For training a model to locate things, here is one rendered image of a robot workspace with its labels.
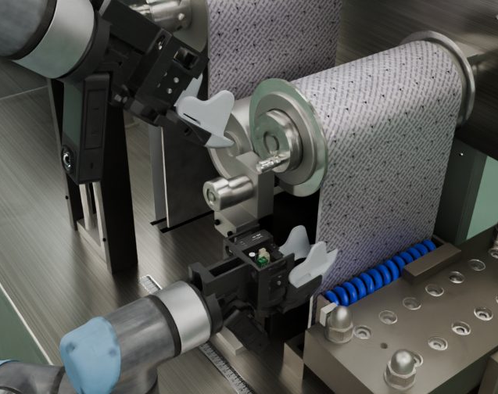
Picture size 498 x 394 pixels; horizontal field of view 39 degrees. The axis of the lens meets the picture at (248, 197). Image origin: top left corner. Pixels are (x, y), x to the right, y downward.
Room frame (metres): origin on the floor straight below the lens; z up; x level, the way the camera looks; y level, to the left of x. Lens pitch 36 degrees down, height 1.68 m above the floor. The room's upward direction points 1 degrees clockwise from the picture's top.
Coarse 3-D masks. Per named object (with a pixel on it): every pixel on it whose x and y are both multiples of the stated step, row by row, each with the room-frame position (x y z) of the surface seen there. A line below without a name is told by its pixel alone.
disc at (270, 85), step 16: (272, 80) 0.75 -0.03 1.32; (256, 96) 0.77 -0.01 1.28; (288, 96) 0.73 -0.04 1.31; (304, 96) 0.71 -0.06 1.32; (304, 112) 0.70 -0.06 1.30; (320, 128) 0.68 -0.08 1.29; (320, 144) 0.68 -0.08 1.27; (320, 160) 0.68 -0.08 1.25; (320, 176) 0.67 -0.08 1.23; (288, 192) 0.72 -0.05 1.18; (304, 192) 0.69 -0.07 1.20
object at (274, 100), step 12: (264, 96) 0.76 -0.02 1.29; (276, 96) 0.74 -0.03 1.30; (264, 108) 0.75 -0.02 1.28; (276, 108) 0.74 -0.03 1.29; (288, 108) 0.72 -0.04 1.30; (300, 120) 0.70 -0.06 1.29; (300, 132) 0.70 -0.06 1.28; (312, 144) 0.68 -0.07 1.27; (312, 156) 0.68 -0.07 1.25; (300, 168) 0.70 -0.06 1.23; (312, 168) 0.68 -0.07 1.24; (288, 180) 0.71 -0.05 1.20; (300, 180) 0.70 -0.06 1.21
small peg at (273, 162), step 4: (272, 156) 0.71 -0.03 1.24; (276, 156) 0.70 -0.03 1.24; (264, 160) 0.69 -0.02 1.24; (268, 160) 0.69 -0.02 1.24; (272, 160) 0.70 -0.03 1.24; (276, 160) 0.70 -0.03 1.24; (280, 160) 0.70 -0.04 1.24; (256, 164) 0.69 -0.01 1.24; (260, 164) 0.69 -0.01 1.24; (264, 164) 0.69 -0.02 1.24; (268, 164) 0.69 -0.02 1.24; (272, 164) 0.69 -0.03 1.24; (276, 164) 0.70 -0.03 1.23; (280, 164) 0.70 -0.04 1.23; (256, 168) 0.69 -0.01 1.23; (260, 168) 0.69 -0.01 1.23; (264, 168) 0.69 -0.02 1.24; (268, 168) 0.69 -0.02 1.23; (272, 168) 0.69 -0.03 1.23; (260, 172) 0.69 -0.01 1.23
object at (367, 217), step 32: (416, 160) 0.78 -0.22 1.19; (320, 192) 0.69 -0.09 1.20; (352, 192) 0.71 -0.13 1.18; (384, 192) 0.75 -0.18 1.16; (416, 192) 0.79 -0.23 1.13; (320, 224) 0.69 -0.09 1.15; (352, 224) 0.72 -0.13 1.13; (384, 224) 0.76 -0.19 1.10; (416, 224) 0.80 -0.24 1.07; (352, 256) 0.72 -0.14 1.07; (384, 256) 0.76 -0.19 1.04; (320, 288) 0.69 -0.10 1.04
